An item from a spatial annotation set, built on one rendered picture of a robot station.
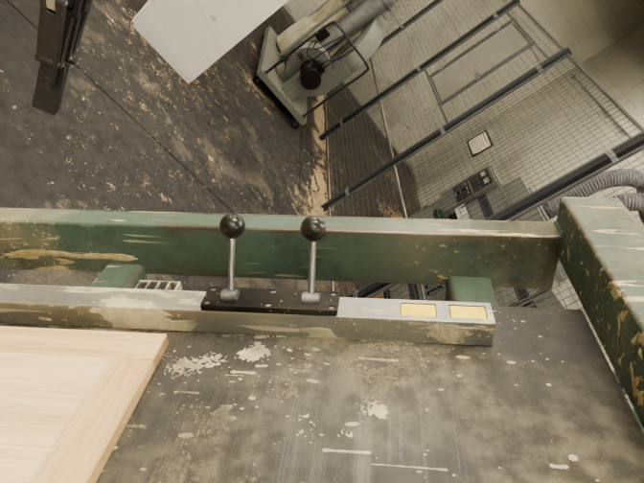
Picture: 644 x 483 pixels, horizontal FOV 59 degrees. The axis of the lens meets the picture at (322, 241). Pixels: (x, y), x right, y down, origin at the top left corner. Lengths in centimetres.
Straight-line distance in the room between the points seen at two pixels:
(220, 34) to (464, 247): 359
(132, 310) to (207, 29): 368
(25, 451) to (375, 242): 62
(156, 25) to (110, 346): 379
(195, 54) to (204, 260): 351
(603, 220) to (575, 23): 880
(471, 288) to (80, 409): 64
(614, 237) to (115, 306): 76
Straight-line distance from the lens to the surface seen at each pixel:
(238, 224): 83
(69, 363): 86
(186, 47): 451
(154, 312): 88
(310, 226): 81
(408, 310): 83
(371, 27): 611
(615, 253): 93
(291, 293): 84
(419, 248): 102
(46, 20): 75
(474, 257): 104
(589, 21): 984
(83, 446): 73
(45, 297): 97
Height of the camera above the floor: 183
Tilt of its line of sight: 22 degrees down
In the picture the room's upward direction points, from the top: 58 degrees clockwise
